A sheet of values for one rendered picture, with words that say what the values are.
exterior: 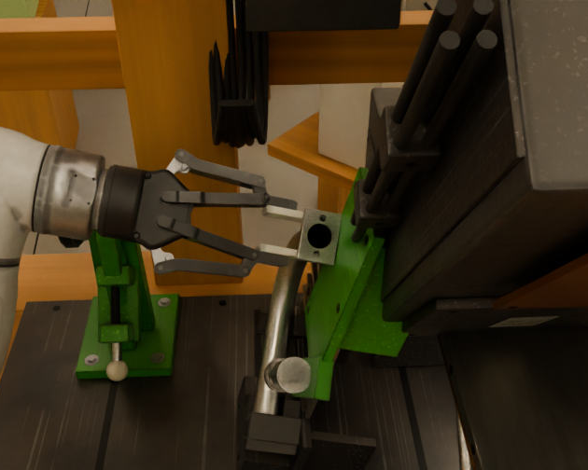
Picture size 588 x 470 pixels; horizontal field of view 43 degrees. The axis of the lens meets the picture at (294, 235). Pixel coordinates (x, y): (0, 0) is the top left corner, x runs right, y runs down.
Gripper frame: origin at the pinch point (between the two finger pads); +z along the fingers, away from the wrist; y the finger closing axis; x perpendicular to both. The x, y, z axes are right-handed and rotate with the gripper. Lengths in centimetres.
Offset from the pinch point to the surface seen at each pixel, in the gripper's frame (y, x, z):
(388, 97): 20.7, 9.4, 11.1
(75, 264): -5, 51, -26
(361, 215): -0.3, -20.6, 1.2
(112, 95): 88, 278, -42
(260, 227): 27, 192, 25
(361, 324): -8.5, -4.9, 7.4
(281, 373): -14.7, -0.1, 1.0
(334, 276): -3.9, -2.8, 4.4
